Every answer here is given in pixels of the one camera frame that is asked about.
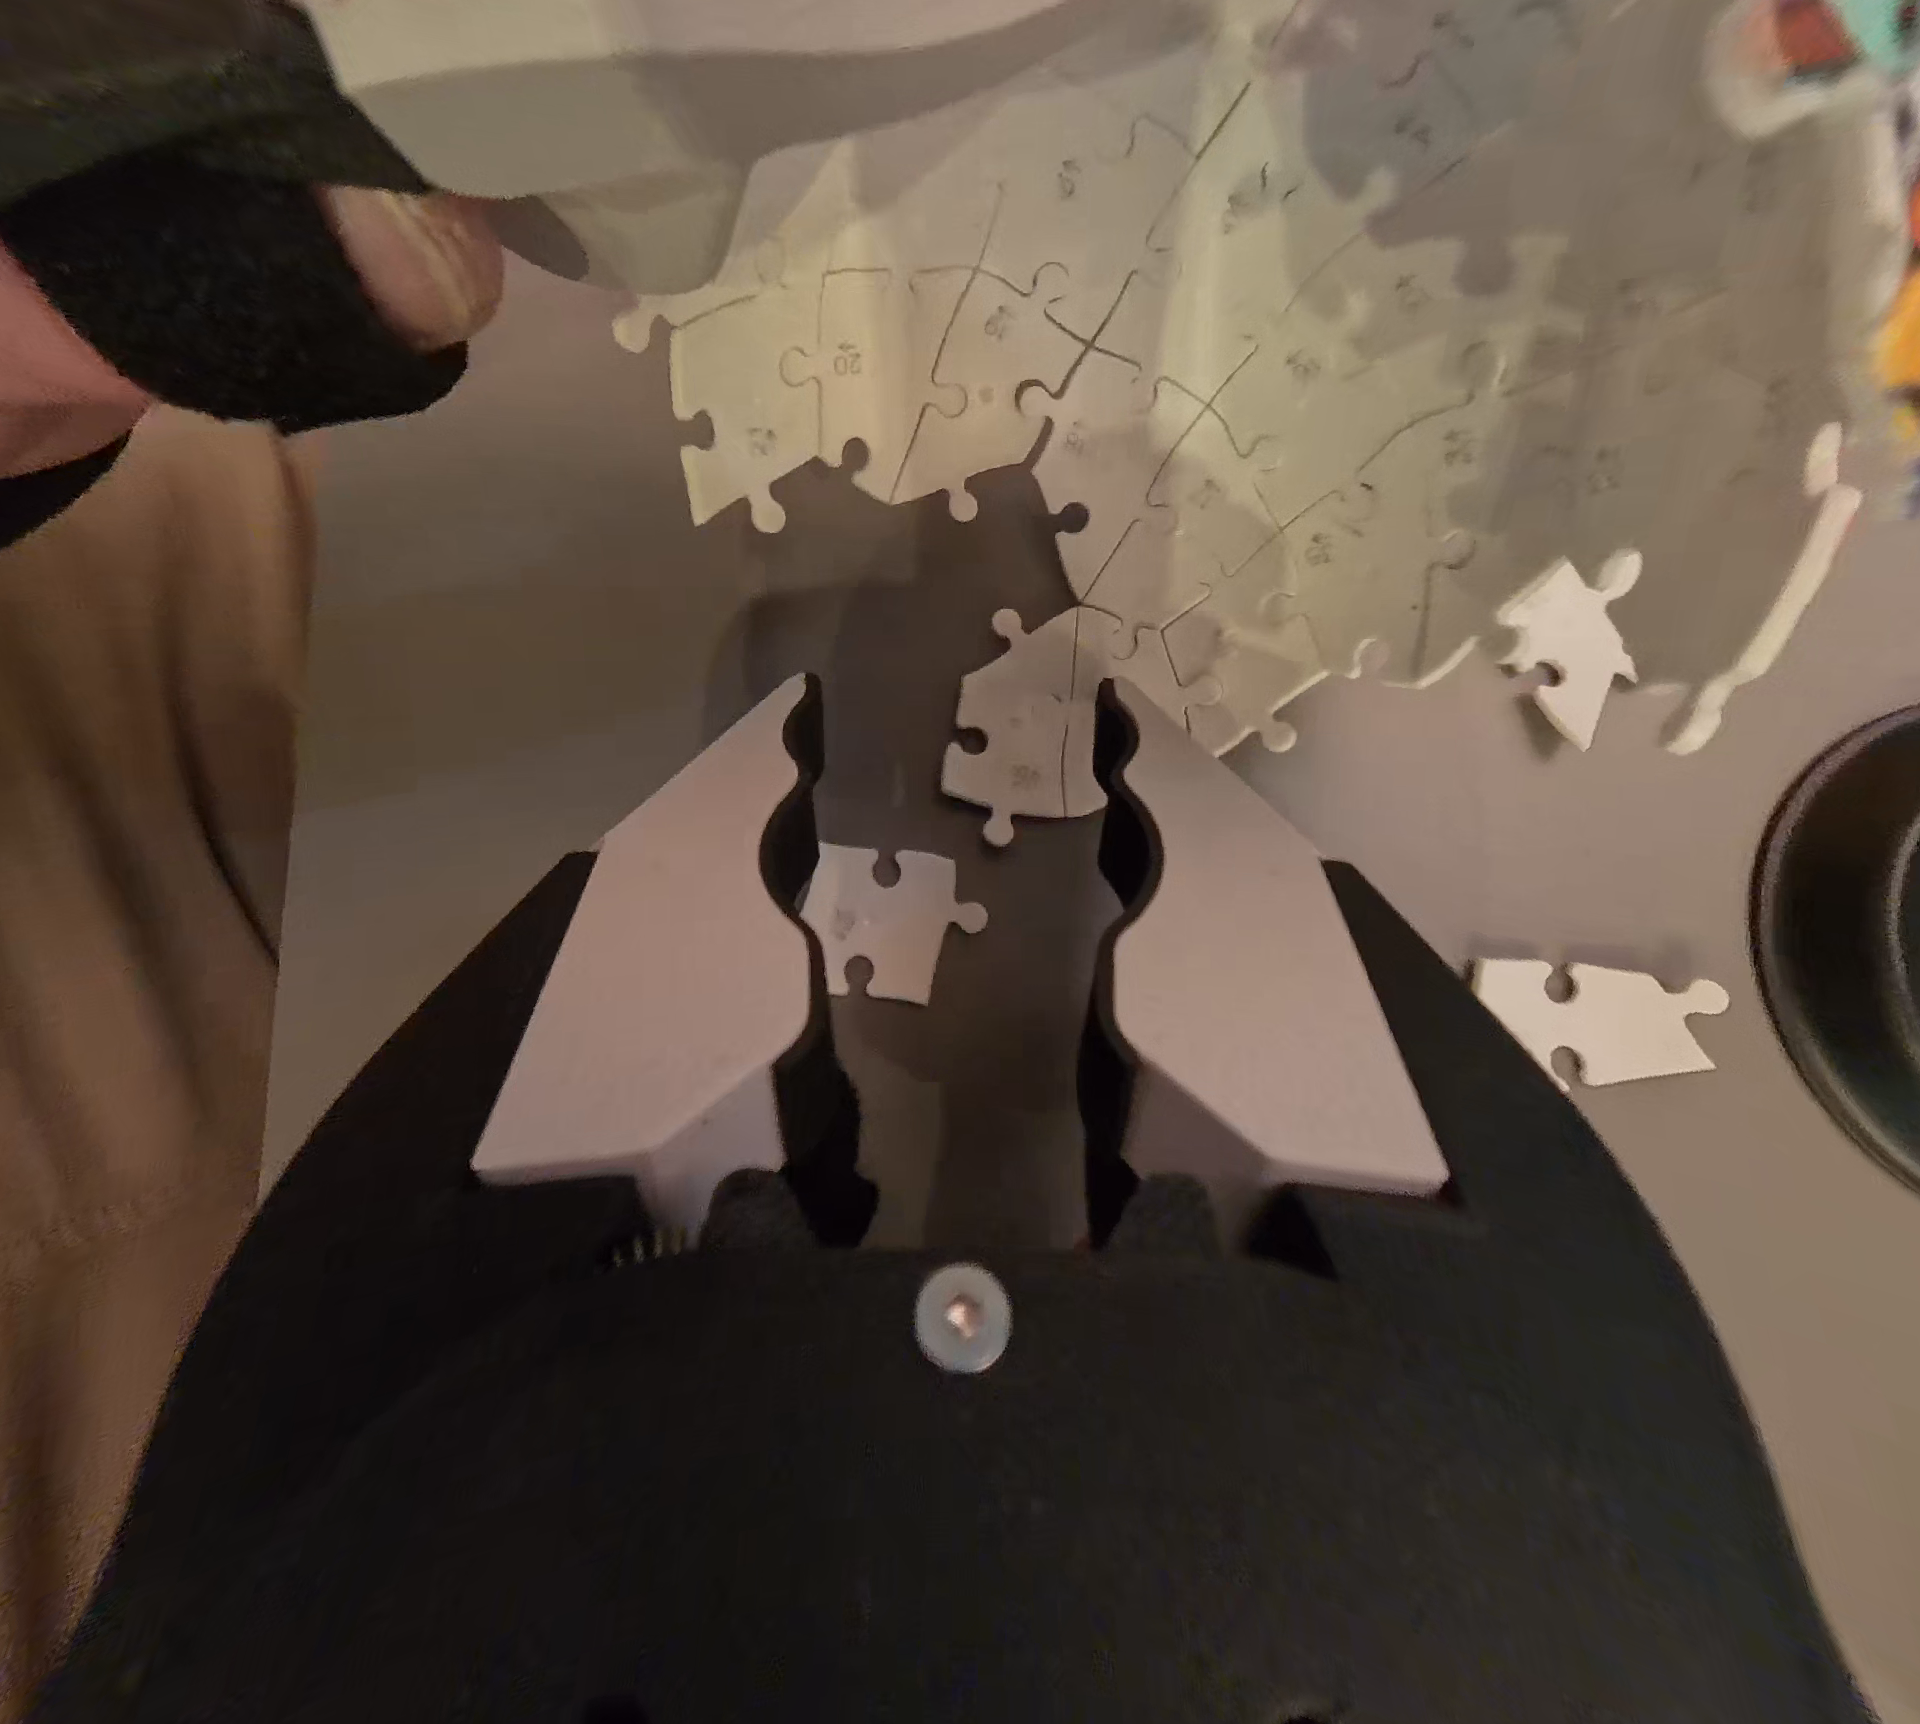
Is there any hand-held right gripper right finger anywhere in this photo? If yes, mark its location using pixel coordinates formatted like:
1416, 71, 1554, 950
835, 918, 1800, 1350
1084, 678, 1456, 1245

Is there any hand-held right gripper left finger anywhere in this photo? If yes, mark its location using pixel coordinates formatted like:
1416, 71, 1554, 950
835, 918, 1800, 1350
469, 670, 878, 1245

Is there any white puzzle piece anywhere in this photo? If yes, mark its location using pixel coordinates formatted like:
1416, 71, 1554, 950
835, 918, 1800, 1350
801, 847, 993, 1009
1497, 553, 1648, 756
943, 645, 1118, 849
1469, 956, 1731, 1096

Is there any partly built puzzle ball shell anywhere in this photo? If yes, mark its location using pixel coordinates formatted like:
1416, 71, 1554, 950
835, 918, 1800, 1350
316, 0, 1920, 765

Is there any person's left hand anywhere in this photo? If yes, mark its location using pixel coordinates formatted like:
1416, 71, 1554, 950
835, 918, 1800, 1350
0, 188, 507, 483

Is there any person's tan clothing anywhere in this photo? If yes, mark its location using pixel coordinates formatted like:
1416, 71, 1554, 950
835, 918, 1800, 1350
0, 405, 324, 1659

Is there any black round container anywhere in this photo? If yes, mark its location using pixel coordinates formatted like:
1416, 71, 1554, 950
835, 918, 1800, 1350
1751, 702, 1920, 1192

